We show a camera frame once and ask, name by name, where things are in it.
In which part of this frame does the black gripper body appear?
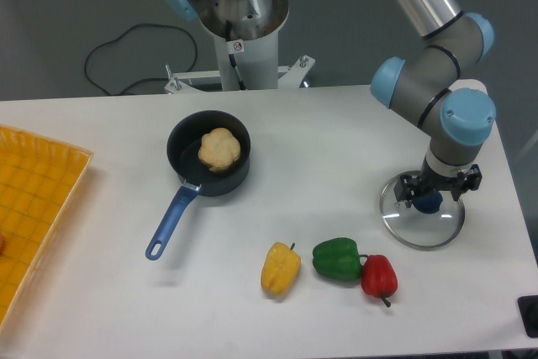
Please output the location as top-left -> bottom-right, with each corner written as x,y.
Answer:
419,170 -> 461,198

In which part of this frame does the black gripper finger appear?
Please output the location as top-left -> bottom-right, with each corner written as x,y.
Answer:
394,174 -> 420,208
451,164 -> 482,202

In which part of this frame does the glass pot lid blue knob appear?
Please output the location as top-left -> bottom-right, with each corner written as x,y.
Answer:
379,171 -> 466,251

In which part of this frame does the dark pot blue handle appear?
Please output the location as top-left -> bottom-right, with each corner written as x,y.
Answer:
145,110 -> 251,261

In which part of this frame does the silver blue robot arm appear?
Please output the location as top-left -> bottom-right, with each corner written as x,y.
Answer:
166,0 -> 496,207

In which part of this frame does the red bell pepper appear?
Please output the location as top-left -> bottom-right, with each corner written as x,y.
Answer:
361,255 -> 398,308

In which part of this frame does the green bell pepper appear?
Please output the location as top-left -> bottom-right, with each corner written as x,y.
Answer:
312,237 -> 369,282

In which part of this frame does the black device table corner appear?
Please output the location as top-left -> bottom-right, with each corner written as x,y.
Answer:
517,295 -> 538,339

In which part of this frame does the yellow bell pepper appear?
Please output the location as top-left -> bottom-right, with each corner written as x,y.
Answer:
261,242 -> 302,297

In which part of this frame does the beige bread bun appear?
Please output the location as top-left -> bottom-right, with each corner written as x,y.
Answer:
198,127 -> 241,172

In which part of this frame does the yellow woven basket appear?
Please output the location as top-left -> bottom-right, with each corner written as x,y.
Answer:
1,124 -> 93,327

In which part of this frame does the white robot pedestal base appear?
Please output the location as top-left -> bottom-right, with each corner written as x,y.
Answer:
165,0 -> 315,93

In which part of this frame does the black floor cable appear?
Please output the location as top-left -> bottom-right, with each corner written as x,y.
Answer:
84,23 -> 198,97

